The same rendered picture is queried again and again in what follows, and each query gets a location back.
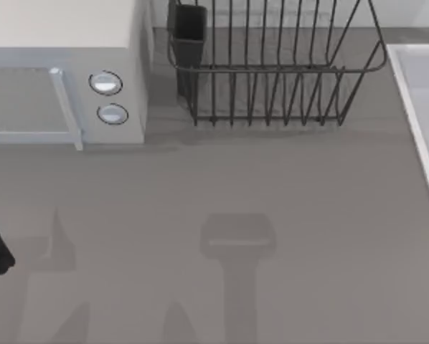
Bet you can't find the pale microwave oven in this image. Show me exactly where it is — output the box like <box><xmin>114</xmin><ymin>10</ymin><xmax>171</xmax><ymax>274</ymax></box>
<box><xmin>0</xmin><ymin>0</ymin><xmax>154</xmax><ymax>151</ymax></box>

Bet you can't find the large microwave knob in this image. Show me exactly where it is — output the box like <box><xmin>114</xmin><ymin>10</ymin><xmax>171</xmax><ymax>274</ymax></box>
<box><xmin>88</xmin><ymin>70</ymin><xmax>124</xmax><ymax>97</ymax></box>

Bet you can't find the microwave glass door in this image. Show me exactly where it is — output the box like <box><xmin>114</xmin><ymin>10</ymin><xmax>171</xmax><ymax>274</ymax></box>
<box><xmin>0</xmin><ymin>67</ymin><xmax>84</xmax><ymax>151</ymax></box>

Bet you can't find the small microwave knob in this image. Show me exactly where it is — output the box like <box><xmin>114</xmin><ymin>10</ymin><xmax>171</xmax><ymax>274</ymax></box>
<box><xmin>96</xmin><ymin>102</ymin><xmax>130</xmax><ymax>125</ymax></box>

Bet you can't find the dark wire dish rack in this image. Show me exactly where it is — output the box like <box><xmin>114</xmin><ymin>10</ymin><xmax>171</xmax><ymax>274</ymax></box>
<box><xmin>166</xmin><ymin>0</ymin><xmax>387</xmax><ymax>128</ymax></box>

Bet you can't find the black cutlery holder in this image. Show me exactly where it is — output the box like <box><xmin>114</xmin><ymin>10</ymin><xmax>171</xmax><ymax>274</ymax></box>
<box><xmin>166</xmin><ymin>0</ymin><xmax>209</xmax><ymax>98</ymax></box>

